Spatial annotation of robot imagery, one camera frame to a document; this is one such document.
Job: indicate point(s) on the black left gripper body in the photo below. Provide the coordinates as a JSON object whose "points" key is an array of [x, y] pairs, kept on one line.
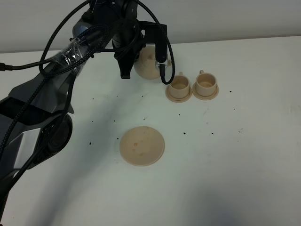
{"points": [[127, 39]]}

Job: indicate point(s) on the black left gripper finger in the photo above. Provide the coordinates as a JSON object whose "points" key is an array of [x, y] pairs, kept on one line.
{"points": [[126, 62]]}

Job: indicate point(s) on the beige clay teapot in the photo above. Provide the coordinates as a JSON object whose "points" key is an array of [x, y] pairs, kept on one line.
{"points": [[145, 66]]}

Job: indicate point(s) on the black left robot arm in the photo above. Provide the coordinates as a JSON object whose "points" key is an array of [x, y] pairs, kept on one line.
{"points": [[35, 121]]}

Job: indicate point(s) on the beige teapot saucer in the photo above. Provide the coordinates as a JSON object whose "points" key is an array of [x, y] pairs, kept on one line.
{"points": [[142, 146]]}

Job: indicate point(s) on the left beige teacup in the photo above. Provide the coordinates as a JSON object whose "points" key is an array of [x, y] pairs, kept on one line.
{"points": [[180, 86]]}

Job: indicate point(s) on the beige teacup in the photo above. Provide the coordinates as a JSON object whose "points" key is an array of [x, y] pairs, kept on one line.
{"points": [[180, 86], [205, 84]]}

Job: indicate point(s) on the left beige cup saucer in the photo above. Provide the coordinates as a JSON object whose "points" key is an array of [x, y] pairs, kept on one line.
{"points": [[178, 99]]}

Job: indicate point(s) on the beige cup saucer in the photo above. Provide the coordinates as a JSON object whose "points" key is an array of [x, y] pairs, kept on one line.
{"points": [[214, 95], [178, 99]]}

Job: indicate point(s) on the right beige cup saucer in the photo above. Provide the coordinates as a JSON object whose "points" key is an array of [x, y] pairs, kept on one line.
{"points": [[214, 95]]}

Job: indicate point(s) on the right beige teacup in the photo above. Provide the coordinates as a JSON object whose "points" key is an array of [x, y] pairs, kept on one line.
{"points": [[205, 84]]}

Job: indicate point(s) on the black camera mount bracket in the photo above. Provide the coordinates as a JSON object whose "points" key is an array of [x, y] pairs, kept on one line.
{"points": [[153, 33]]}

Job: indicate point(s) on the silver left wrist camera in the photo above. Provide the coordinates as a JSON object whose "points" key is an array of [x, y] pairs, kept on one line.
{"points": [[166, 64]]}

